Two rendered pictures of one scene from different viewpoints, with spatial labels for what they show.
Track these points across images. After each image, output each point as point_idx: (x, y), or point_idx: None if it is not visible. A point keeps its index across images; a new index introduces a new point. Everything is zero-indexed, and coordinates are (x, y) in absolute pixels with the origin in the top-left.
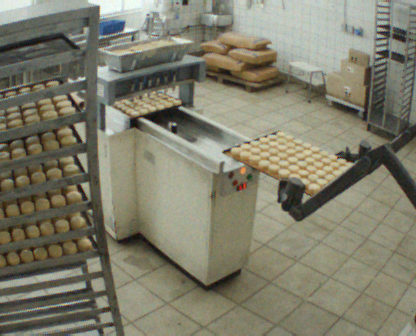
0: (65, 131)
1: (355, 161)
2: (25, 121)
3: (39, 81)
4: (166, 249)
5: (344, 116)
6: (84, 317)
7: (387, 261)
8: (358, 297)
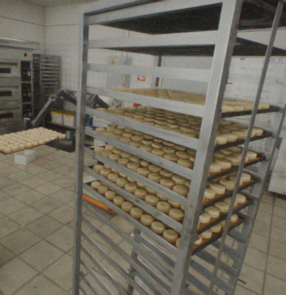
0: (141, 106)
1: (89, 106)
2: (175, 91)
3: (99, 87)
4: None
5: None
6: None
7: (6, 193)
8: (31, 207)
